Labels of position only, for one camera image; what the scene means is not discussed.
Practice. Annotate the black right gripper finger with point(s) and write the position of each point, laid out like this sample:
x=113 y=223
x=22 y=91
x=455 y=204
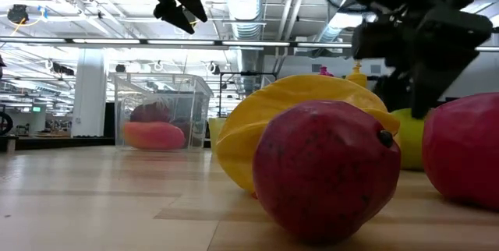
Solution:
x=395 y=91
x=429 y=87

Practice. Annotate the yellow squeeze bottle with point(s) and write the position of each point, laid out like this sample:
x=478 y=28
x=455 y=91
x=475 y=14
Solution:
x=356 y=77

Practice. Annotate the pink squeeze bottle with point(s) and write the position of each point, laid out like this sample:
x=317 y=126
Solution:
x=324 y=72

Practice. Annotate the dark red fruit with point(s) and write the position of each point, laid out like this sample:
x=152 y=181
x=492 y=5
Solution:
x=150 y=112

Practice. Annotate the orange mango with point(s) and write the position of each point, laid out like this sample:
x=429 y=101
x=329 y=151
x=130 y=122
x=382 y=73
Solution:
x=154 y=136

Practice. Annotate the lime green fruit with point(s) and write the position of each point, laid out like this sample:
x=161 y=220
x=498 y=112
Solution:
x=409 y=146

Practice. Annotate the red apple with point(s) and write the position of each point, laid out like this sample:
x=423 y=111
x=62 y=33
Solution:
x=464 y=149

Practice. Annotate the clear plastic bin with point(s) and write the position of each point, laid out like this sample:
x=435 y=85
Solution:
x=163 y=87

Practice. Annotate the long linear ceiling light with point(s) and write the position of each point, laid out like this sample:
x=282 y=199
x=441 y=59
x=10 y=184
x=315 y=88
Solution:
x=105 y=41

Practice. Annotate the dark red pomegranate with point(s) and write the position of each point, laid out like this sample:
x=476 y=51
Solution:
x=323 y=173

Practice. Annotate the white pillar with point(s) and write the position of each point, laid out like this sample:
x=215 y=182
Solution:
x=89 y=95

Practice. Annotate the yellow starfruit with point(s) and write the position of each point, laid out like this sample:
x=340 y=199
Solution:
x=273 y=107

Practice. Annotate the yellow plastic bin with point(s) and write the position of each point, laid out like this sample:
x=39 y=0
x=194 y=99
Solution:
x=215 y=132

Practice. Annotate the black ceiling device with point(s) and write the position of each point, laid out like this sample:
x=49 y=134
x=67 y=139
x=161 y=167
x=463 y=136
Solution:
x=17 y=13

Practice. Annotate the silver ventilation duct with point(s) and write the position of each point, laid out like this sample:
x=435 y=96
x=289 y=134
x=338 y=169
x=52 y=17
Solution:
x=245 y=5

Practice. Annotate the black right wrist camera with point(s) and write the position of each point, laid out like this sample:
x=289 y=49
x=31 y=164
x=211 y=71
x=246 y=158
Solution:
x=370 y=40

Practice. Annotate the black metal frame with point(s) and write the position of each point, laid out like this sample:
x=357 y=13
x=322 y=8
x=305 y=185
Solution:
x=249 y=73

